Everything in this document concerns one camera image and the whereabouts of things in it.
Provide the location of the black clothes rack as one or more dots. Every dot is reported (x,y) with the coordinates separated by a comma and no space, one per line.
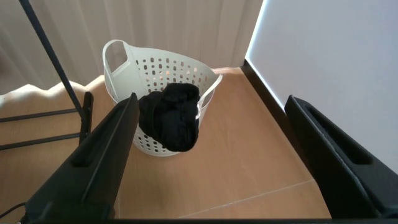
(46,46)

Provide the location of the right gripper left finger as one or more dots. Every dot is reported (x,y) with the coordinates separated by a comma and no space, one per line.
(71,186)

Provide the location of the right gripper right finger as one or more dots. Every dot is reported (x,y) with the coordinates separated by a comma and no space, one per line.
(342,180)

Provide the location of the white curtain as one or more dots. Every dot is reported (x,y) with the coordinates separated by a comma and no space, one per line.
(155,25)

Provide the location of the white laundry basket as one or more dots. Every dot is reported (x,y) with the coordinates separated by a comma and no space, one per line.
(124,77)

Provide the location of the black garment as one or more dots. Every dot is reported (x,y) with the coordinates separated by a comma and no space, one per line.
(174,121)

